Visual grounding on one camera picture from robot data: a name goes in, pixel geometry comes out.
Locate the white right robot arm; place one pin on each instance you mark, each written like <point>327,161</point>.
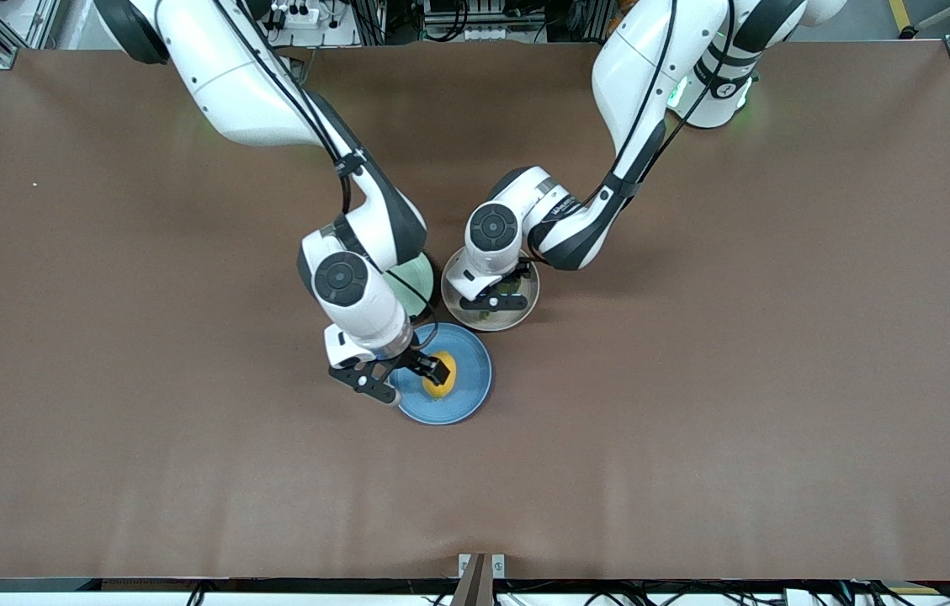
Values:
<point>230,84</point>

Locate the yellow lemon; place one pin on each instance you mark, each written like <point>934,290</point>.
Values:
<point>441,389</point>

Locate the silver bracket with brown post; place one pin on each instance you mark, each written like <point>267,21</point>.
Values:
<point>479,581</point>

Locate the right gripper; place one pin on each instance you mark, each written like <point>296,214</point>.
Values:
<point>413,358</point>

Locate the brown table cover mat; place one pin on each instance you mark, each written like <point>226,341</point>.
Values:
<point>104,463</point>

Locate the white flat power strip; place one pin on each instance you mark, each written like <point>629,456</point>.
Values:
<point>491,34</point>

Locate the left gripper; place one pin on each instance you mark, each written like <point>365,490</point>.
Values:
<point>514,284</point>

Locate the blue plate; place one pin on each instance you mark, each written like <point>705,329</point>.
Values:
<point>466,396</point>

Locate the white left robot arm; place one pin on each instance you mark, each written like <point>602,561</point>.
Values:
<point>634,67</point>

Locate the green lettuce leaf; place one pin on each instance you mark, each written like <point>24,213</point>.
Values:
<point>511,289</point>

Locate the white power strip with plugs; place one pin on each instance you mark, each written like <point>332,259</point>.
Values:
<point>298,15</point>

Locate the beige plate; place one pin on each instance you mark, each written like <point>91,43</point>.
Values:
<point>529,295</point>

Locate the mint green plate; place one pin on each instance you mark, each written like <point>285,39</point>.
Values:
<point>420,282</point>

